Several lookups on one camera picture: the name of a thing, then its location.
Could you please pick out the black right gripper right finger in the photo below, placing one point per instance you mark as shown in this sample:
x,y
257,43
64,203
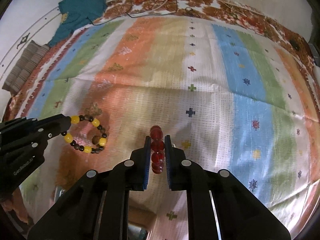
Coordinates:
x,y
219,206

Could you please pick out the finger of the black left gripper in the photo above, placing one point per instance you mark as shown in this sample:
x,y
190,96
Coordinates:
x,y
30,128

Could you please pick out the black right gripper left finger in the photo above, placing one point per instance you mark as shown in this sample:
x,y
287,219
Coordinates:
x,y
97,205

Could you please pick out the striped grey pillow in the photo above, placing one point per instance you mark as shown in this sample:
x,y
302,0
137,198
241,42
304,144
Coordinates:
x,y
24,66

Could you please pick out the striped colourful mat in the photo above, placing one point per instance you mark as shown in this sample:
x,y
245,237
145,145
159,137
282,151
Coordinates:
x,y
162,92

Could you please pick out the teal sweater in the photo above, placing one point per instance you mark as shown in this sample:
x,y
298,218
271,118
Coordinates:
x,y
76,14

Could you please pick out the brown floral bedsheet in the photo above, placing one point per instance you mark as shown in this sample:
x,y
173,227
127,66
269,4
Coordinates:
x,y
200,5

